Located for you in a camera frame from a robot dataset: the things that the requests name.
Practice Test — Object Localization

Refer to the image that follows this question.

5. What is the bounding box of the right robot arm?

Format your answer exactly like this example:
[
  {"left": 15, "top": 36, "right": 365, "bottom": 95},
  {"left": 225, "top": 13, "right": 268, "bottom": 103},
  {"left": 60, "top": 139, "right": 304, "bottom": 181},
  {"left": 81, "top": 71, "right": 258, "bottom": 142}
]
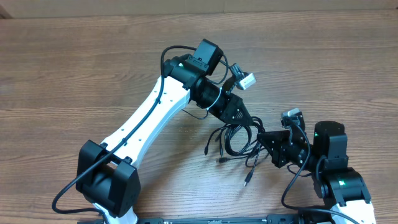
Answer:
[{"left": 257, "top": 121, "right": 376, "bottom": 223}]

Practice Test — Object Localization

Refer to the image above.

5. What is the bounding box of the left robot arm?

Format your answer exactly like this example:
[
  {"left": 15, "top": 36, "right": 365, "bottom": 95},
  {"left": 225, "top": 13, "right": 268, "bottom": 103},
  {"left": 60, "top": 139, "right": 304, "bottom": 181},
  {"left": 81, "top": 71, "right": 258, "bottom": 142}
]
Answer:
[{"left": 76, "top": 39, "right": 256, "bottom": 223}]

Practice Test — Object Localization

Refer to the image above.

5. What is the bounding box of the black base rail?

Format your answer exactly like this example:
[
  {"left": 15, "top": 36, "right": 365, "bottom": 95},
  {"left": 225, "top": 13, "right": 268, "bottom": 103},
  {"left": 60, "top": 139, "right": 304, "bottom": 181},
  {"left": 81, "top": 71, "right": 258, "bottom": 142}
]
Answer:
[{"left": 77, "top": 213, "right": 312, "bottom": 224}]

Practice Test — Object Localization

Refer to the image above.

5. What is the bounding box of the black USB-A cable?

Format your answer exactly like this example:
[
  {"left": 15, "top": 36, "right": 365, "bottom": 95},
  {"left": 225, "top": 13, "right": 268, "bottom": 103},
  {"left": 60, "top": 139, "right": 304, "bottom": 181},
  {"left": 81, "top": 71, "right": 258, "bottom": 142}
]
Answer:
[{"left": 223, "top": 116, "right": 270, "bottom": 187}]

